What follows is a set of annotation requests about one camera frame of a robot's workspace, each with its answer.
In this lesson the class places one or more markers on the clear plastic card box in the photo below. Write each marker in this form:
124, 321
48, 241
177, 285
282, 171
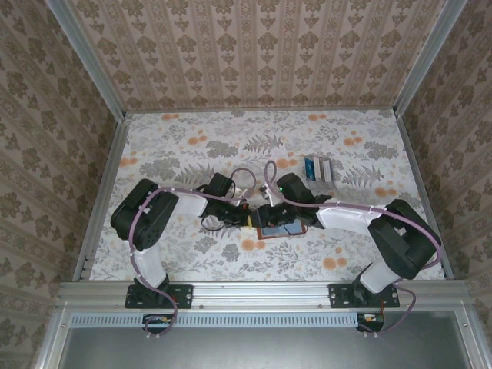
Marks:
319, 184

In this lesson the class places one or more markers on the brown leather card holder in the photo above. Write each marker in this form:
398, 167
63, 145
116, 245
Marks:
284, 231

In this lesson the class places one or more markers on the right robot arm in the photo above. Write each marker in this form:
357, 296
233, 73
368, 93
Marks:
403, 246

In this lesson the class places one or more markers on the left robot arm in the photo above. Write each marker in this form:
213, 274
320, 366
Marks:
142, 227

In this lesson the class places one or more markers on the floral table cover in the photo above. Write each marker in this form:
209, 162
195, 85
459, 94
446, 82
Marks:
269, 261

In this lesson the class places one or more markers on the grey metal panel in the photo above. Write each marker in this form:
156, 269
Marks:
261, 350

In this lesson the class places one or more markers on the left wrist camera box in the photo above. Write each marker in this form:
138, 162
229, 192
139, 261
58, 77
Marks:
241, 193

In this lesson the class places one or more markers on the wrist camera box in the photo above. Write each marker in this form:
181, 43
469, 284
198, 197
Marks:
241, 193
264, 191

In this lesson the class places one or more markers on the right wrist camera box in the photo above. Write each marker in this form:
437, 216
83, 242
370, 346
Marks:
264, 191

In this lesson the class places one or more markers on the long aluminium base rail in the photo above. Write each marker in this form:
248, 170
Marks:
261, 294

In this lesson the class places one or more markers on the aluminium table end rail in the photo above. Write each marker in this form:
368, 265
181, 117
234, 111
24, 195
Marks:
261, 109

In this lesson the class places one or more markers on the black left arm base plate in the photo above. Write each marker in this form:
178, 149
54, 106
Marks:
184, 296

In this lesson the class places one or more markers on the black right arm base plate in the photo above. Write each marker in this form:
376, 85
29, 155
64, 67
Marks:
338, 296

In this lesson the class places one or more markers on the aluminium table side rail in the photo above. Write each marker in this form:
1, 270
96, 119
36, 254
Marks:
114, 153
411, 153

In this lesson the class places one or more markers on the aluminium frame post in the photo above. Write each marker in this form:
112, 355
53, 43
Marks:
426, 57
94, 65

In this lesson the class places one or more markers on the aluminium panel frame rail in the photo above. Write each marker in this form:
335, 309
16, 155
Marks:
54, 334
469, 338

